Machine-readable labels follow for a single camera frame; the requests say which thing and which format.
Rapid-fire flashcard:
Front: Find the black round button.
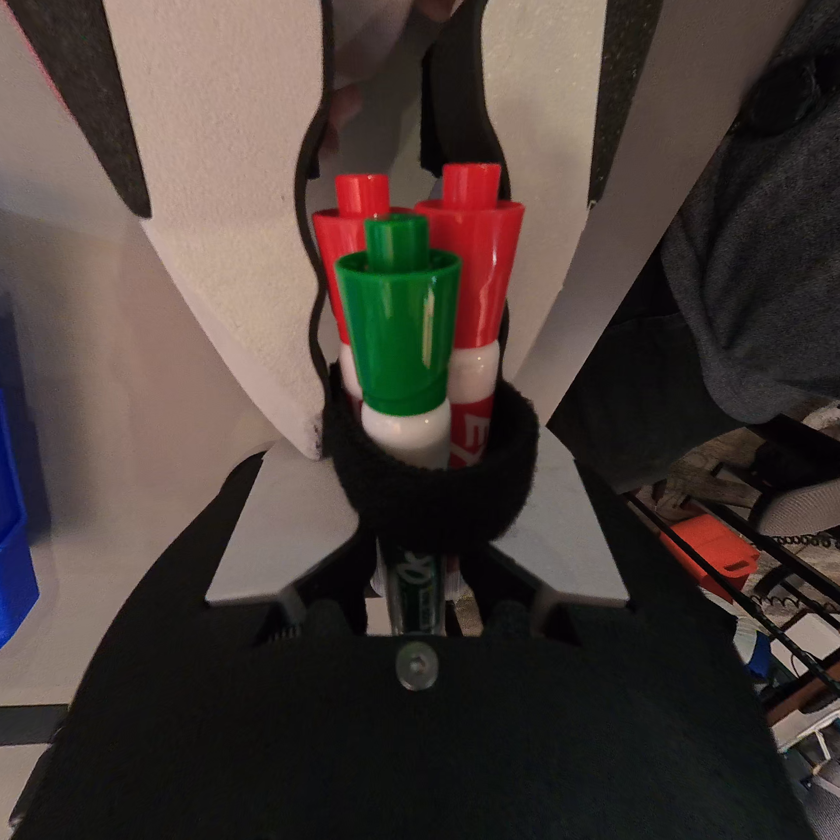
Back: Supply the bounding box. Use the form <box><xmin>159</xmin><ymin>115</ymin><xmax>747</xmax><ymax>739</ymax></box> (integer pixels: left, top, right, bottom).
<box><xmin>742</xmin><ymin>46</ymin><xmax>823</xmax><ymax>137</ymax></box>

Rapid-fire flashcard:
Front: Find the black hook-and-loop strap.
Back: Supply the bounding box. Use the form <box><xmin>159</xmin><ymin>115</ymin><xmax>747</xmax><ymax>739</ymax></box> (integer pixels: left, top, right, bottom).
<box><xmin>322</xmin><ymin>381</ymin><xmax>540</xmax><ymax>549</ymax></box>

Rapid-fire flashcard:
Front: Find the green dry erase marker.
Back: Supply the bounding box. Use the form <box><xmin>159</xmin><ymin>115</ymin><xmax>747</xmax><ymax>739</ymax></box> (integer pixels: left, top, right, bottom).
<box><xmin>333</xmin><ymin>215</ymin><xmax>463</xmax><ymax>636</ymax></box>

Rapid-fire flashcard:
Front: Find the red dry erase marker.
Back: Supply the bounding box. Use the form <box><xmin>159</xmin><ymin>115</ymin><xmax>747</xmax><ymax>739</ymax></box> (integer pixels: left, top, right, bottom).
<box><xmin>413</xmin><ymin>163</ymin><xmax>527</xmax><ymax>601</ymax></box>
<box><xmin>311</xmin><ymin>173</ymin><xmax>395</xmax><ymax>595</ymax></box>

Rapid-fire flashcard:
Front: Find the person's right hand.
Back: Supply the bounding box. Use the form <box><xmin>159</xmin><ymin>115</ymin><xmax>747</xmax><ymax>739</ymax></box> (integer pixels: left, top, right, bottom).
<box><xmin>328</xmin><ymin>0</ymin><xmax>460</xmax><ymax>155</ymax></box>

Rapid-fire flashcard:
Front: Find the grey sweater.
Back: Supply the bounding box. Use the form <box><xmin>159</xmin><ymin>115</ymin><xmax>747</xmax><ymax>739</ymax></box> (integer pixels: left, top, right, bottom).
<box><xmin>659</xmin><ymin>0</ymin><xmax>840</xmax><ymax>424</ymax></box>

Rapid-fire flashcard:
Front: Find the grey shoe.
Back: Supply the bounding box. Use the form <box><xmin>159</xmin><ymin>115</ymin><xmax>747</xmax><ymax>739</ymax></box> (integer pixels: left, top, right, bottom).
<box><xmin>755</xmin><ymin>479</ymin><xmax>840</xmax><ymax>538</ymax></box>

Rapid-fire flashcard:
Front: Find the blue plastic bin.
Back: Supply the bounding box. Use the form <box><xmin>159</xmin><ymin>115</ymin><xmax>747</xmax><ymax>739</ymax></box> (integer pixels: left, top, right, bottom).
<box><xmin>0</xmin><ymin>289</ymin><xmax>40</xmax><ymax>651</ymax></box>

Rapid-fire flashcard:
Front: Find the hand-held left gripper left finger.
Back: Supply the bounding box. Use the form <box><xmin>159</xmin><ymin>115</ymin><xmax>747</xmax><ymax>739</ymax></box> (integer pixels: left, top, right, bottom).
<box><xmin>205</xmin><ymin>453</ymin><xmax>378</xmax><ymax>636</ymax></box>

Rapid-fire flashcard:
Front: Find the orange plastic box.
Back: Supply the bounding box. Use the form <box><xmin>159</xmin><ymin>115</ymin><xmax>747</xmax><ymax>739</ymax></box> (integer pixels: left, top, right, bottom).
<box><xmin>659</xmin><ymin>515</ymin><xmax>761</xmax><ymax>601</ymax></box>

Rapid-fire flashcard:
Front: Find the black tape strip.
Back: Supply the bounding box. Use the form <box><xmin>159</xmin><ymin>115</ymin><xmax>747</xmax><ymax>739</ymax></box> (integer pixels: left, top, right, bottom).
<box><xmin>0</xmin><ymin>705</ymin><xmax>70</xmax><ymax>746</ymax></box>

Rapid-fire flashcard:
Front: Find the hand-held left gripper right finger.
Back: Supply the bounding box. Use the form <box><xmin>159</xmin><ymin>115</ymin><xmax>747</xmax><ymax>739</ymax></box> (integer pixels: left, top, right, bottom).
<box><xmin>453</xmin><ymin>427</ymin><xmax>634</xmax><ymax>636</ymax></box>

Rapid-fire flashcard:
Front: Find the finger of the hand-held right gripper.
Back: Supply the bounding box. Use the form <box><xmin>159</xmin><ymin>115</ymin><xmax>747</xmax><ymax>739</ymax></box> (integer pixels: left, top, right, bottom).
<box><xmin>105</xmin><ymin>0</ymin><xmax>339</xmax><ymax>460</ymax></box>
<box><xmin>420</xmin><ymin>0</ymin><xmax>608</xmax><ymax>401</ymax></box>

